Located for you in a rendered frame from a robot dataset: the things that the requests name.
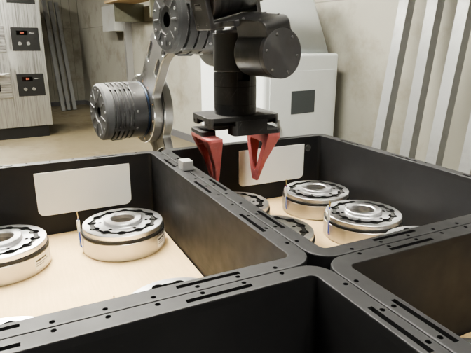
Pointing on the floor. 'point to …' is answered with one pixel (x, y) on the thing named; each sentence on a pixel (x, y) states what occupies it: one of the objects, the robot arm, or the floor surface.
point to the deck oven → (23, 72)
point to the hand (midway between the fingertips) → (235, 176)
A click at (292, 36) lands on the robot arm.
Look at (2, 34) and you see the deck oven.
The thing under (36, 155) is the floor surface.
